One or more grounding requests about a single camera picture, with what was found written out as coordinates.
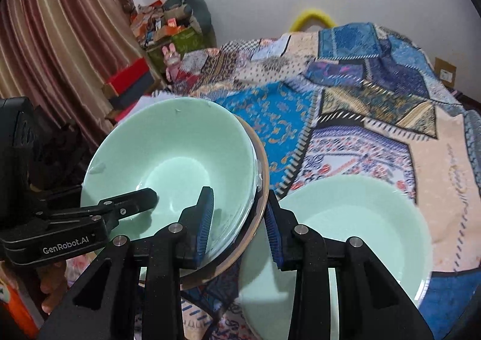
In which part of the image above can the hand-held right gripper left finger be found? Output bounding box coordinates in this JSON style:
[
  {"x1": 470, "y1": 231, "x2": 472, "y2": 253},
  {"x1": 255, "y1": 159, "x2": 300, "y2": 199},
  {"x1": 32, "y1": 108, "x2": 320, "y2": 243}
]
[{"x1": 38, "y1": 186, "x2": 216, "y2": 340}]

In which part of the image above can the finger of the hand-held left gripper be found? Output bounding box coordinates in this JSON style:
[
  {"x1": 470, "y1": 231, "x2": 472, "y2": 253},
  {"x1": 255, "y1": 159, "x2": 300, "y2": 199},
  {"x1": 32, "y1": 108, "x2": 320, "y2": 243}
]
[{"x1": 80, "y1": 188, "x2": 158, "y2": 228}]

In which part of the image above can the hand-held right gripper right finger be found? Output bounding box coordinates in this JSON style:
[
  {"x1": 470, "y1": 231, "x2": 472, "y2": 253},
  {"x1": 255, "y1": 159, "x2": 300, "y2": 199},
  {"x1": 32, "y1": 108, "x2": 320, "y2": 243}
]
[{"x1": 264, "y1": 193, "x2": 434, "y2": 340}]

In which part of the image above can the pink bowl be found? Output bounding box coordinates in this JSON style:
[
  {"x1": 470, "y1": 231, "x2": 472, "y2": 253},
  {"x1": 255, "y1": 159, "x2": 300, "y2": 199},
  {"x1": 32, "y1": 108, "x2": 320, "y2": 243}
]
[{"x1": 179, "y1": 115, "x2": 271, "y2": 281}]

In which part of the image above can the green bowl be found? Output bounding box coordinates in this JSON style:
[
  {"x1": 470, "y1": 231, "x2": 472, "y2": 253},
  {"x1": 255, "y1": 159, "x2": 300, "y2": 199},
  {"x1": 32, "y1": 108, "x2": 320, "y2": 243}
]
[{"x1": 80, "y1": 97, "x2": 260, "y2": 250}]

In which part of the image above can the green plate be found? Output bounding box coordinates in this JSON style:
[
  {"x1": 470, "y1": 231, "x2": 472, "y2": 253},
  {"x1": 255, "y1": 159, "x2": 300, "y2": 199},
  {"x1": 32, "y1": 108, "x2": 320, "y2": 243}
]
[{"x1": 238, "y1": 174, "x2": 433, "y2": 340}]

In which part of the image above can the person's left hand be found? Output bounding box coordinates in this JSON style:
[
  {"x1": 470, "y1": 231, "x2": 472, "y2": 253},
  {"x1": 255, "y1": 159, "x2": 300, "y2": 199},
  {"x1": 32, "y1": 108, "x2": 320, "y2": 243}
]
[{"x1": 39, "y1": 260, "x2": 69, "y2": 317}]

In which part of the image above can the dark grey box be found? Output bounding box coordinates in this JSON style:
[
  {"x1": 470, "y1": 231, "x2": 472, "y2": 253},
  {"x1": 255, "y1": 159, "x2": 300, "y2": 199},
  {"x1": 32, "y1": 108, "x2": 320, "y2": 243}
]
[{"x1": 112, "y1": 75, "x2": 155, "y2": 110}]

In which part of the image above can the red box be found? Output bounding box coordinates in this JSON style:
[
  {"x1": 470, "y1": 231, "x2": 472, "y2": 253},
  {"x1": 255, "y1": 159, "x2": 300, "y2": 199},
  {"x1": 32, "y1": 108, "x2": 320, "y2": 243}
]
[{"x1": 107, "y1": 58, "x2": 153, "y2": 97}]

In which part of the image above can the pink bunny toy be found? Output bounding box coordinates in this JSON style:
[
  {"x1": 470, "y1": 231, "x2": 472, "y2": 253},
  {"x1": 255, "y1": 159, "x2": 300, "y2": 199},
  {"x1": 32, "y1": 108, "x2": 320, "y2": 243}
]
[{"x1": 164, "y1": 43, "x2": 182, "y2": 80}]

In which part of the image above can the patchwork printed blanket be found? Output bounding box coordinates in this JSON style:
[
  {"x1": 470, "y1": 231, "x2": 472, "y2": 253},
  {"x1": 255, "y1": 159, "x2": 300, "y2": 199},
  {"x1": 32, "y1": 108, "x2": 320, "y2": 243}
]
[{"x1": 139, "y1": 23, "x2": 481, "y2": 340}]

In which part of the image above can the green storage box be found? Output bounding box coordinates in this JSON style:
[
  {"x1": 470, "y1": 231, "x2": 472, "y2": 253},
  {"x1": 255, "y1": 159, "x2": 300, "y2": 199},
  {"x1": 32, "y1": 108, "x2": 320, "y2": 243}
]
[{"x1": 146, "y1": 28, "x2": 206, "y2": 71}]

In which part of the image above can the striped brown curtain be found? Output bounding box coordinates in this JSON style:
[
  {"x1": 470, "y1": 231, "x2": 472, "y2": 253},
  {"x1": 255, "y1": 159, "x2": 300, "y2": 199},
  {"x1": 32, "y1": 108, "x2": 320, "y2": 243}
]
[{"x1": 0, "y1": 0, "x2": 159, "y2": 140}]

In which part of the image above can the yellow foam tube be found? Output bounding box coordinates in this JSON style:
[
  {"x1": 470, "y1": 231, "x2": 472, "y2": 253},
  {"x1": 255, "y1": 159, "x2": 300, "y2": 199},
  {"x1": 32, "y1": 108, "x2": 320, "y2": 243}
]
[{"x1": 289, "y1": 8, "x2": 335, "y2": 32}]

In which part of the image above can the cardboard box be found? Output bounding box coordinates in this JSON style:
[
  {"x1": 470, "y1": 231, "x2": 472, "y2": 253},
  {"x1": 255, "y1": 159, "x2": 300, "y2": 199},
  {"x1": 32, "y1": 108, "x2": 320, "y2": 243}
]
[{"x1": 434, "y1": 58, "x2": 458, "y2": 87}]

